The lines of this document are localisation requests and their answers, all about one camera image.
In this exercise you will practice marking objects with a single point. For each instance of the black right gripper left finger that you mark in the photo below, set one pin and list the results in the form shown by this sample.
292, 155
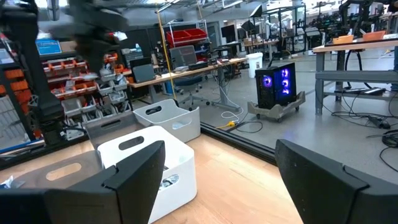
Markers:
93, 205

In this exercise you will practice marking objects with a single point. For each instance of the dark translucent plastic bin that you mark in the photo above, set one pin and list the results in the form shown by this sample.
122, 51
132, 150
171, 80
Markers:
90, 165
130, 123

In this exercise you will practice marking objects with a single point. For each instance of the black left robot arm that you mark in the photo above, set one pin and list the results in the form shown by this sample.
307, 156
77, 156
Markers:
35, 68

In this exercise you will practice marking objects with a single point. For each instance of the white plastic bin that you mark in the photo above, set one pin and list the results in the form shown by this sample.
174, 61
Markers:
186, 199

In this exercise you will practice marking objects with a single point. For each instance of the white bucket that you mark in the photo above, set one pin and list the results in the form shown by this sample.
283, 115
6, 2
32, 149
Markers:
255, 63

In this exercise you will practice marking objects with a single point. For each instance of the distant wooden table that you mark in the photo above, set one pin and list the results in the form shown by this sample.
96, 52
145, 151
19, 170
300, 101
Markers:
261, 43

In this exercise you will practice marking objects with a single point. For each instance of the black computer purple lights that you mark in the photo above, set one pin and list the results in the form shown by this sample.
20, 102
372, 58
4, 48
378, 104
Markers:
275, 87

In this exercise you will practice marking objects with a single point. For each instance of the black standing monitor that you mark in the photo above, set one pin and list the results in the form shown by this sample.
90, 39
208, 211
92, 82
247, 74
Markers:
228, 32

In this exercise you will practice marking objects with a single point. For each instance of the dark grey monitor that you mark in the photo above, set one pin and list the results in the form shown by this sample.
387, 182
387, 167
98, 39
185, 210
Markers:
143, 72

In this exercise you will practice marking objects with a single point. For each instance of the white paper sign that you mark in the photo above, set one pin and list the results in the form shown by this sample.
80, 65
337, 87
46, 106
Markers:
120, 35

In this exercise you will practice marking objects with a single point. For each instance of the long wooden desk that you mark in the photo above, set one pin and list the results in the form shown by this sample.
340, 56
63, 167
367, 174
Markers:
186, 72

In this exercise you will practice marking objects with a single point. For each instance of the blue sign board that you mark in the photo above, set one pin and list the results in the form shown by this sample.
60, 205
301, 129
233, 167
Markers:
48, 46

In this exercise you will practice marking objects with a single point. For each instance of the light grey plastic bin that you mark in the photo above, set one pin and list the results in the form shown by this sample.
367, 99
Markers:
164, 124

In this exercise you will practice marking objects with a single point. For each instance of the black flat box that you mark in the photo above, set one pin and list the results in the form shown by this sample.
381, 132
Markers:
198, 65

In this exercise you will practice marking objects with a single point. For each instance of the grey mesh office chair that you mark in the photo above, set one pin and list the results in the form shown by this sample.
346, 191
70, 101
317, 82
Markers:
183, 57

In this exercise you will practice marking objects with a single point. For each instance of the orange tray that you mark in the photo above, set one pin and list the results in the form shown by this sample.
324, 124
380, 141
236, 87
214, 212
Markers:
373, 35
343, 39

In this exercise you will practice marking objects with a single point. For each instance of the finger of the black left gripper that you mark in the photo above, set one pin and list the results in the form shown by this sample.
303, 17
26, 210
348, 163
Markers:
99, 57
84, 57

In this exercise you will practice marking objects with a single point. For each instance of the person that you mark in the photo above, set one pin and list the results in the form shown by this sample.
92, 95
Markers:
395, 68

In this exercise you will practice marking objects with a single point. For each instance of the wooden workbench grey frame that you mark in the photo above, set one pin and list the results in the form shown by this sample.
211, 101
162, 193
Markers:
351, 76

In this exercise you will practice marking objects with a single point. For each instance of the orange grey parts bin rack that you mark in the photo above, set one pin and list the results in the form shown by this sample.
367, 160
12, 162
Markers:
77, 85

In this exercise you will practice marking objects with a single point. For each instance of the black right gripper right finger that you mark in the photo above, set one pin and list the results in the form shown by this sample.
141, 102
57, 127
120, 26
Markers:
326, 199

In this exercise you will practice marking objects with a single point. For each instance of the black metal frame enclosure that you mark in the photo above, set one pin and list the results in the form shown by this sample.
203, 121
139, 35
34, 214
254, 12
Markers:
292, 28

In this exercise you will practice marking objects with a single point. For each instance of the distant black robot rig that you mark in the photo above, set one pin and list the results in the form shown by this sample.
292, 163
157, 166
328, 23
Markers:
357, 15

